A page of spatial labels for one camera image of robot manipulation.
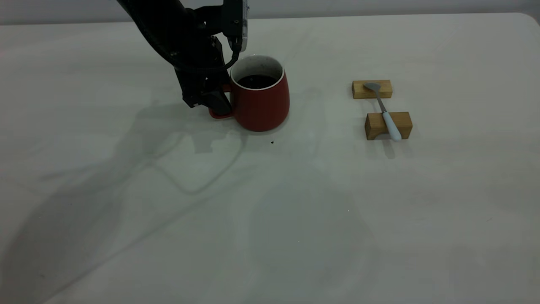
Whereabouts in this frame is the spoon with pale blue handle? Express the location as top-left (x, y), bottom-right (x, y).
top-left (363, 82), bottom-right (402, 141)

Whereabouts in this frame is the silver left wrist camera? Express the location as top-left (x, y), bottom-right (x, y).
top-left (223, 0), bottom-right (249, 52)

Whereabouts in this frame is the flat rectangular wooden block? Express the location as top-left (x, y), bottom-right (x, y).
top-left (352, 80), bottom-right (393, 100)

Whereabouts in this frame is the arched wooden block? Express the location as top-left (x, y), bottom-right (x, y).
top-left (364, 111), bottom-right (413, 141)

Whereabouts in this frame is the red ceramic mug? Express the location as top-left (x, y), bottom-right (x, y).
top-left (208, 54), bottom-right (291, 132)

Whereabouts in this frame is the black left wrist camera cable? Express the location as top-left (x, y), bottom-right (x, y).
top-left (146, 25), bottom-right (242, 73)

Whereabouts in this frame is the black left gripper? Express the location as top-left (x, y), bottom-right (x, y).
top-left (175, 36), bottom-right (234, 117)

